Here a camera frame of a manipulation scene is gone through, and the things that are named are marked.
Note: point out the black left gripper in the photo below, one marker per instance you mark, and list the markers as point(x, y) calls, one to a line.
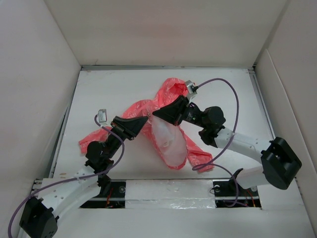
point(129, 128)

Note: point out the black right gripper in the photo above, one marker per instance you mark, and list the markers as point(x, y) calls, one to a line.
point(171, 114)

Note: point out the pink printed hooded jacket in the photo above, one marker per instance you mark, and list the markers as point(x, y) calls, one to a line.
point(171, 143)

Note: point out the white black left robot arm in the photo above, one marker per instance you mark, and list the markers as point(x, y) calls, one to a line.
point(42, 216)

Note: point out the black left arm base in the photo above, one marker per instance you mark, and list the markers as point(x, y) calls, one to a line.
point(110, 197)

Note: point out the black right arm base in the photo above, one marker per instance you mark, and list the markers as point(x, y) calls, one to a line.
point(227, 196)

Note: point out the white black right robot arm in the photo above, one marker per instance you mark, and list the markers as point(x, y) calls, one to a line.
point(278, 162)

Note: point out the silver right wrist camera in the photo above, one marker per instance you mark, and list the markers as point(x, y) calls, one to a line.
point(191, 88)

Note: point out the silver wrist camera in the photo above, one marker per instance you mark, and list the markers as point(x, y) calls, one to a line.
point(102, 116)
point(191, 88)

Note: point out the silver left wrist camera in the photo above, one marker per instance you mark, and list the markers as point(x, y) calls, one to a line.
point(102, 116)

